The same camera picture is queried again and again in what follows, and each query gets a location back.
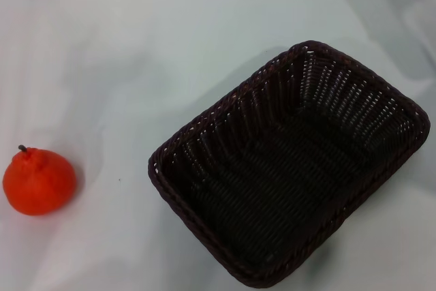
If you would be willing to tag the dark brown woven basket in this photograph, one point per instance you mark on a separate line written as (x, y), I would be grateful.
(289, 175)

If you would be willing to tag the white tablecloth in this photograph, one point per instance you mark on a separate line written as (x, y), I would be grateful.
(143, 100)

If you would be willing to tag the orange tangerine with stem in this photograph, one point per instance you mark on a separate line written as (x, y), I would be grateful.
(39, 185)

